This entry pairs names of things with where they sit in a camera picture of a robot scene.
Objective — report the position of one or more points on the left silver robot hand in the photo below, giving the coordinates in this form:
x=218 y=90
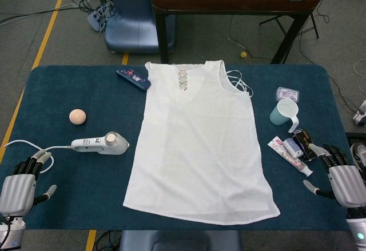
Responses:
x=17 y=191

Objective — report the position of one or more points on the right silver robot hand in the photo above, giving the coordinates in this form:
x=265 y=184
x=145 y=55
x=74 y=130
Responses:
x=347 y=185

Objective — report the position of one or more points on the white handheld device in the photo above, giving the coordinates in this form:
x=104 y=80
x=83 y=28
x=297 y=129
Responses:
x=114 y=145

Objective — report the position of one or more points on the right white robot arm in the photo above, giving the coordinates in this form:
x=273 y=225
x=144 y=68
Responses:
x=357 y=234

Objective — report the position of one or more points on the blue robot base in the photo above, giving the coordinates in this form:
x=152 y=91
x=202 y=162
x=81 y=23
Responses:
x=130 y=19

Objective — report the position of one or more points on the dark blue patterned box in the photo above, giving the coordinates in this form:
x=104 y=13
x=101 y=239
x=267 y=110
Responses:
x=133 y=78

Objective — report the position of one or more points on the grey sneaker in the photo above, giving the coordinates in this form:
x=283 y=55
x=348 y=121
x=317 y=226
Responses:
x=359 y=159

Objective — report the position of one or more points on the black gold printed box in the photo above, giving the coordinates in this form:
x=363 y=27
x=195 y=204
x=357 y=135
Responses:
x=302 y=141

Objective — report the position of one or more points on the small white blue box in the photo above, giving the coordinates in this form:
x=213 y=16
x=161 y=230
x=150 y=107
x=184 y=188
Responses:
x=293 y=147

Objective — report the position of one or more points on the grey handheld device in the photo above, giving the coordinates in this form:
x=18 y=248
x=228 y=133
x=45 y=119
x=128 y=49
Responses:
x=360 y=116

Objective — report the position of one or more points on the pink white toothpaste tube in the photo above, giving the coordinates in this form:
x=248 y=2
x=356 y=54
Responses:
x=278 y=147

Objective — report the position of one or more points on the peach round ball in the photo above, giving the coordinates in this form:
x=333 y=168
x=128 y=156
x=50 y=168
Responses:
x=77 y=117

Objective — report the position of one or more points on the light blue cup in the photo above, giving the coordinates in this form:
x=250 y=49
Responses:
x=280 y=116

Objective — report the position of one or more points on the clear purple plastic box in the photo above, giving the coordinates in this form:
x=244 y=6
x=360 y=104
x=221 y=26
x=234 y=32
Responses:
x=288 y=93

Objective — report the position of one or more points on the blue table cloth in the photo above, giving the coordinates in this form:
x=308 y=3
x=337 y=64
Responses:
x=85 y=96

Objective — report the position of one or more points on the white sleeveless shirt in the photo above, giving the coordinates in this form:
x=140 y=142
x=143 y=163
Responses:
x=197 y=148

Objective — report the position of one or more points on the black metal stand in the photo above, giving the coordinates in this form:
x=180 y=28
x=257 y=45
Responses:
x=314 y=25

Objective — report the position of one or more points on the small yellow ball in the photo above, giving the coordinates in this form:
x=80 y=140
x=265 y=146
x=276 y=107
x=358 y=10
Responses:
x=243 y=55

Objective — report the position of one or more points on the blue white power strip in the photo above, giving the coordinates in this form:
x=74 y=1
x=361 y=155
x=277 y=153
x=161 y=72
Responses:
x=97 y=19

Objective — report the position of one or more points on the brown mahjong table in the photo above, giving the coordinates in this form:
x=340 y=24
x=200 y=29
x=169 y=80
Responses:
x=234 y=2

